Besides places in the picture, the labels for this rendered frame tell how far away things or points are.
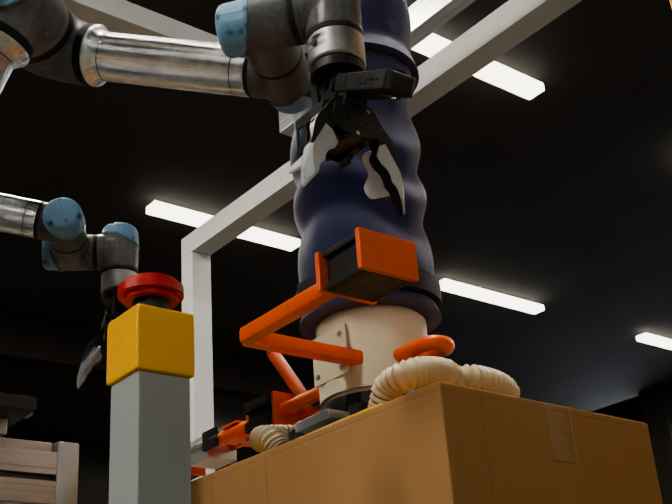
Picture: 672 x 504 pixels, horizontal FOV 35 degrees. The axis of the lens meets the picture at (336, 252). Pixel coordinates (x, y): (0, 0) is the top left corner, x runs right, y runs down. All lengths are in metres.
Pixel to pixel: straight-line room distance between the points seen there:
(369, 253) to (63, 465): 0.59
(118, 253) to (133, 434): 1.18
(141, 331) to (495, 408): 0.44
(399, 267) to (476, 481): 0.25
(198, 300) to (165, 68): 4.25
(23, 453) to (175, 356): 0.49
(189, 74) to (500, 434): 0.70
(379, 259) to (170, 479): 0.34
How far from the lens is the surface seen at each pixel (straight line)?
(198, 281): 5.84
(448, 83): 4.59
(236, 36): 1.42
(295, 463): 1.40
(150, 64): 1.60
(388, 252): 1.19
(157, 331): 1.08
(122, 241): 2.21
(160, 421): 1.06
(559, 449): 1.34
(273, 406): 1.73
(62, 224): 2.07
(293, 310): 1.31
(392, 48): 1.75
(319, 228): 1.60
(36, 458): 1.53
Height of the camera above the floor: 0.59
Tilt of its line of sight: 25 degrees up
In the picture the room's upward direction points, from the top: 4 degrees counter-clockwise
